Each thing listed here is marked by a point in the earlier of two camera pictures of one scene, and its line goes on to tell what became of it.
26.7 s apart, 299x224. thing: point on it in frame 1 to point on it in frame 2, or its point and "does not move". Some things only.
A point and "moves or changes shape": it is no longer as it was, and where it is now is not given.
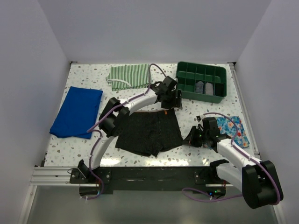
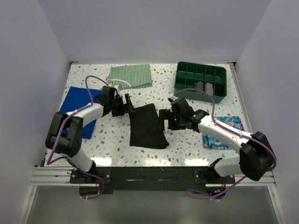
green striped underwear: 121,77 does not move
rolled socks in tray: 209,88 does not move
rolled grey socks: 199,87 does not move
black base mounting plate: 205,180 does not move
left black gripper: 176,102 to 122,110
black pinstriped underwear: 148,133 moves or changes shape
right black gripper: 189,139 to 167,114
